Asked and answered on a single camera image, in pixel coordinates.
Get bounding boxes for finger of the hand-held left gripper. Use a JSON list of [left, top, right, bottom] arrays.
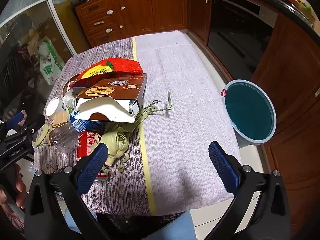
[[15, 114, 47, 140], [4, 112, 27, 131]]

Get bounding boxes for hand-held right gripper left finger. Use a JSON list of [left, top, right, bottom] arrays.
[[24, 142, 110, 240]]

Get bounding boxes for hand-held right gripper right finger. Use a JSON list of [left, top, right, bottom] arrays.
[[205, 141, 292, 240]]

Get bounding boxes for white leaf print paper cup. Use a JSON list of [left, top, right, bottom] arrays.
[[45, 97, 66, 117]]

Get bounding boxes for clear plastic bottle blue label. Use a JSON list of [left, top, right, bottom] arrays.
[[50, 114, 105, 153]]

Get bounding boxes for blue plastic bucket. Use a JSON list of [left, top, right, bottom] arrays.
[[221, 79, 277, 148]]

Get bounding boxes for person's left forearm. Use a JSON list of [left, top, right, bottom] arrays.
[[0, 190, 25, 232]]

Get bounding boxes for person's left hand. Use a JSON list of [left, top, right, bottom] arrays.
[[14, 164, 27, 209]]

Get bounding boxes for yellow green fruit peel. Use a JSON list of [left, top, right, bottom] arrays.
[[35, 124, 50, 147]]

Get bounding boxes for red cola can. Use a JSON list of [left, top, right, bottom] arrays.
[[76, 130, 110, 182]]

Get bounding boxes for brown paper scrap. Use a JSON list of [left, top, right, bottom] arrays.
[[51, 111, 71, 131]]

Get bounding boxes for crumpled white plastic wrapper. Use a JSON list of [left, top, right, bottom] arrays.
[[61, 87, 83, 113]]

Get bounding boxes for green white sack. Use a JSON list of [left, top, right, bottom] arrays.
[[37, 39, 64, 85]]

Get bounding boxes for grey striped tablecloth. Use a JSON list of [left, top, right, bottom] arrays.
[[34, 30, 243, 217]]

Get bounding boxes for brown cardboard box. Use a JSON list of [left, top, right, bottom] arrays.
[[74, 73, 147, 123]]

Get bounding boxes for red snack bag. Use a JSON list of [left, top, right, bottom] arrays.
[[69, 58, 143, 88]]

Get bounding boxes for wooden sink cabinet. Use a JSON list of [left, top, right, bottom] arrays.
[[250, 12, 320, 233]]

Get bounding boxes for built-in black oven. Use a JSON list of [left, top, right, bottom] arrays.
[[207, 0, 278, 68]]

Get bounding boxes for wooden corner cabinet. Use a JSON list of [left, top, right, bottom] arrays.
[[186, 0, 215, 45]]

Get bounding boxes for wooden drawer cabinet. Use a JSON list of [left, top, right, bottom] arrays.
[[72, 0, 188, 48]]

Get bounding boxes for yellow green kitchen utensils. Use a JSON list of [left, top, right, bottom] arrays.
[[280, 0, 314, 22]]

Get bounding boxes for pale green packing strap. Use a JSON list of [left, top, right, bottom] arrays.
[[96, 91, 173, 167]]

